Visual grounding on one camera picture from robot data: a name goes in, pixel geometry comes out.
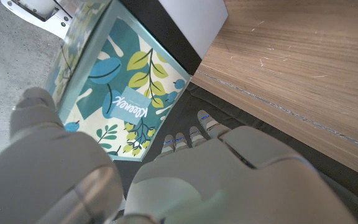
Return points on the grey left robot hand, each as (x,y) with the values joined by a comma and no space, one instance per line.
(197,186)

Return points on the teal leaf-print tissue box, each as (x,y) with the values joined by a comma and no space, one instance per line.
(120,77)

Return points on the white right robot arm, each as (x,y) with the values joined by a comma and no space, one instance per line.
(57,28)

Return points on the black box with white base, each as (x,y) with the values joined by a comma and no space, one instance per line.
(194,25)

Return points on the wooden table top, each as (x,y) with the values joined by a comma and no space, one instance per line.
(291,113)

